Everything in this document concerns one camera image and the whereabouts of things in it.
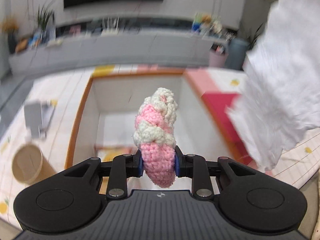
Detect pink white crochet toy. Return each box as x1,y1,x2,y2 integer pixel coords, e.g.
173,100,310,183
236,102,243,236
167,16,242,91
133,88,178,188

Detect teddy bear toy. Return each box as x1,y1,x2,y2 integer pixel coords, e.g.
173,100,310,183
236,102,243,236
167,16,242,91
200,14,212,27

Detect checked lemon tablecloth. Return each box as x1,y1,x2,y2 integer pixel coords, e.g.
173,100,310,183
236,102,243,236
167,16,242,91
0,64,320,230

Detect cardboard tube container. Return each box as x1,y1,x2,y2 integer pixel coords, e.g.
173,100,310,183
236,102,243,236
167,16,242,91
11,143,56,185

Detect pink trash bin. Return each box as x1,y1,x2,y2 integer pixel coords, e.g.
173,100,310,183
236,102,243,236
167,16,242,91
209,44,228,68

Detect orange white storage box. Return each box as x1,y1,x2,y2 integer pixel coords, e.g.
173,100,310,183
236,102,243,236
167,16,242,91
65,69,245,167

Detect grey device on table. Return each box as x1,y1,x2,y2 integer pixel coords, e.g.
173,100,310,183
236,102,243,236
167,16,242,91
24,101,56,139

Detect dried flowers in vase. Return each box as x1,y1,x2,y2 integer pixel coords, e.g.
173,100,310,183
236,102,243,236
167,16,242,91
1,16,19,54

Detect potted green plant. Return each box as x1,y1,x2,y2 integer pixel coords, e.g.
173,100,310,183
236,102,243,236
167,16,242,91
36,0,54,43

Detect white cloth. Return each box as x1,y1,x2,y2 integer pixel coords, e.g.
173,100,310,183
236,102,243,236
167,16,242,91
227,0,319,171

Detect red cardboard box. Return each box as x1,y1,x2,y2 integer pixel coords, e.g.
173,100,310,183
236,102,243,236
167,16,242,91
201,92,252,165

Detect white wifi router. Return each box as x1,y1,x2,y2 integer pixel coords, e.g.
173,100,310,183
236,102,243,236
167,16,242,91
101,17,119,36

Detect grey blue trash can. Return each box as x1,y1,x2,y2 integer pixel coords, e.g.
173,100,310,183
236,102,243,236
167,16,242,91
225,38,249,70

